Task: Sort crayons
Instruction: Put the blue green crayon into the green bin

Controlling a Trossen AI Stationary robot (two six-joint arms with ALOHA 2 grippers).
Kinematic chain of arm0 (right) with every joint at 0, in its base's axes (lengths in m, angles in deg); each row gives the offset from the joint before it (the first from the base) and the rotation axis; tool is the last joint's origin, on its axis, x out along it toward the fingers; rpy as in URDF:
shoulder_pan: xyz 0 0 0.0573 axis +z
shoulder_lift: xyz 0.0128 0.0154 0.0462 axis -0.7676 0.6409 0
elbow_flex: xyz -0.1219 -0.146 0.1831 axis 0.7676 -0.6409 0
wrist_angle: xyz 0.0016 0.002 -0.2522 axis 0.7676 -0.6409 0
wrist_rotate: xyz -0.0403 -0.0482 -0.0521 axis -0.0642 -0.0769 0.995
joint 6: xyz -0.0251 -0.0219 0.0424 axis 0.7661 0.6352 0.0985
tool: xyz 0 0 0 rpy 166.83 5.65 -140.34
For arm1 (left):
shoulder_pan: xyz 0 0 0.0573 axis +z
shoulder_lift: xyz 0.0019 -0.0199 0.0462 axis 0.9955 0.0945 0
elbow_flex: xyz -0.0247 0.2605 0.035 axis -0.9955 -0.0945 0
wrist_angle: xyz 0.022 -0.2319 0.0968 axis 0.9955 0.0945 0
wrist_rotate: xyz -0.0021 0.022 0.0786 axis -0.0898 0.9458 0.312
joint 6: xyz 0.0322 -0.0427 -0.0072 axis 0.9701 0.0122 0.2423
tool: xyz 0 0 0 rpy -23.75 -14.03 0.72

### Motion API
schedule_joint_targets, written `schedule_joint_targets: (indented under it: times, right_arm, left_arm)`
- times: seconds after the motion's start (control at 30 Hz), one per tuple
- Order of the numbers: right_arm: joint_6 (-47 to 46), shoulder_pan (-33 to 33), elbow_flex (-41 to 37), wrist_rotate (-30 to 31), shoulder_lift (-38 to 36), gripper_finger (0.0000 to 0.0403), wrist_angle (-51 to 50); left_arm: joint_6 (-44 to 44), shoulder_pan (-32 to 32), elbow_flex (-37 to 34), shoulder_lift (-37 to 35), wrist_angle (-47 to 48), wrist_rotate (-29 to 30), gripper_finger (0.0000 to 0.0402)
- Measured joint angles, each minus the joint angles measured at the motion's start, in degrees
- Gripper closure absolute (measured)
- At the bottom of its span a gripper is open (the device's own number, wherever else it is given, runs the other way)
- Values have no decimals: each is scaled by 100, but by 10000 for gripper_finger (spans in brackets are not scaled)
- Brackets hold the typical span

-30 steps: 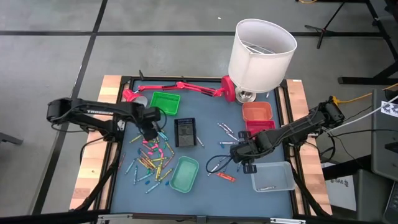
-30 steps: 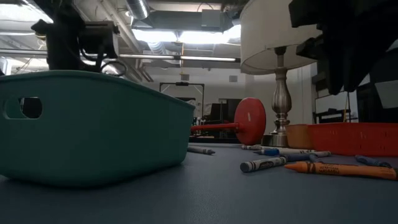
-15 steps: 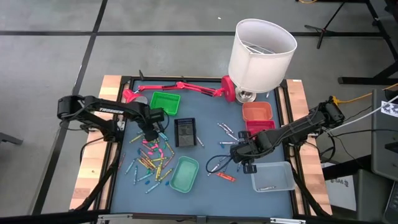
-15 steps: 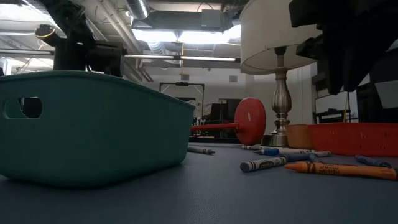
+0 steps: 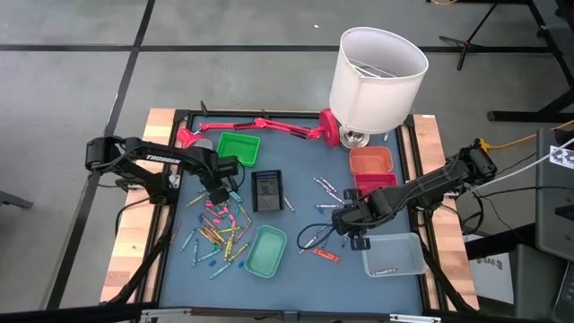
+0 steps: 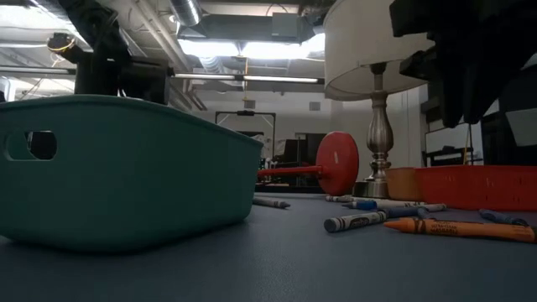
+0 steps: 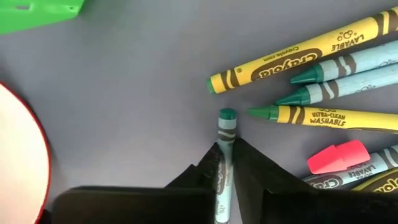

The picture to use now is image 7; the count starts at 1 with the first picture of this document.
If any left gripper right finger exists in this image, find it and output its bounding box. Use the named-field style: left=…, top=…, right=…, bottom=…
left=233, top=138, right=398, bottom=224

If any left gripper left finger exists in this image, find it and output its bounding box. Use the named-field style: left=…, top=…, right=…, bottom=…
left=51, top=142, right=222, bottom=224

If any green crayon pale wrapper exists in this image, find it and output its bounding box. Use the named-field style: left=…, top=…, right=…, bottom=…
left=290, top=39, right=398, bottom=85
left=275, top=63, right=398, bottom=106
left=214, top=108, right=238, bottom=224

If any green crayon yellow wrapper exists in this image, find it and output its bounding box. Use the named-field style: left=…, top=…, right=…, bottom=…
left=247, top=105, right=398, bottom=134
left=206, top=5, right=398, bottom=95

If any pink eraser cap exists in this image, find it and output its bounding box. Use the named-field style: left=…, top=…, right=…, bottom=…
left=307, top=139, right=371, bottom=175

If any red dumbbell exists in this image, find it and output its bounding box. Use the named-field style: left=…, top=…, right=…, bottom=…
left=0, top=81, right=52, bottom=224

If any green plastic basket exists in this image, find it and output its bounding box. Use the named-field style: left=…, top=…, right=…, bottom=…
left=0, top=0, right=85, bottom=35

